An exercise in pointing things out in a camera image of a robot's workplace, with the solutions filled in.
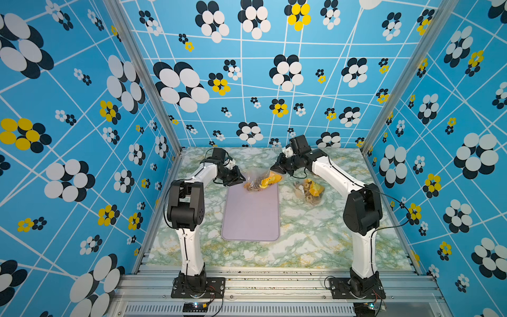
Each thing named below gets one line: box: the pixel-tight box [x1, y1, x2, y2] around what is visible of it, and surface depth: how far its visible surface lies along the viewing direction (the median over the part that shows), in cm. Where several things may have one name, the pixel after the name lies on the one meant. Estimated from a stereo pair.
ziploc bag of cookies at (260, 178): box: [243, 167, 283, 192], surface depth 99 cm
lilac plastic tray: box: [221, 182, 280, 242], surface depth 98 cm
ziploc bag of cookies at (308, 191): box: [293, 178, 325, 206], surface depth 98 cm
